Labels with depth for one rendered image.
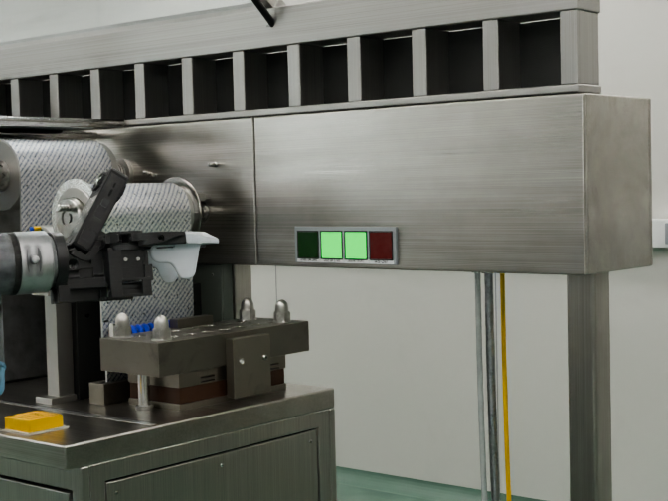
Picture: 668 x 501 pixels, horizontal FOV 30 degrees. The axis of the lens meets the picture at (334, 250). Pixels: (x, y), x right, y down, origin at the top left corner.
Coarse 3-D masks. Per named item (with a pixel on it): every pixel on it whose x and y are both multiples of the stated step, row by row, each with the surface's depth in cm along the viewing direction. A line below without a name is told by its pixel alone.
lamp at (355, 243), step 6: (348, 234) 236; (354, 234) 235; (360, 234) 234; (348, 240) 236; (354, 240) 235; (360, 240) 234; (348, 246) 236; (354, 246) 235; (360, 246) 234; (348, 252) 236; (354, 252) 235; (360, 252) 234; (366, 252) 233
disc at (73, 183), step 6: (72, 180) 237; (78, 180) 236; (66, 186) 238; (72, 186) 237; (78, 186) 236; (84, 186) 234; (90, 186) 234; (60, 192) 239; (90, 192) 233; (54, 204) 241; (54, 210) 241; (54, 216) 241; (54, 222) 241; (54, 228) 241
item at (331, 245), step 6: (324, 234) 240; (330, 234) 239; (336, 234) 238; (324, 240) 240; (330, 240) 239; (336, 240) 238; (324, 246) 240; (330, 246) 239; (336, 246) 238; (324, 252) 240; (330, 252) 239; (336, 252) 238
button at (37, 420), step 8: (8, 416) 210; (16, 416) 210; (24, 416) 210; (32, 416) 210; (40, 416) 210; (48, 416) 209; (56, 416) 210; (8, 424) 210; (16, 424) 208; (24, 424) 207; (32, 424) 206; (40, 424) 208; (48, 424) 209; (56, 424) 210
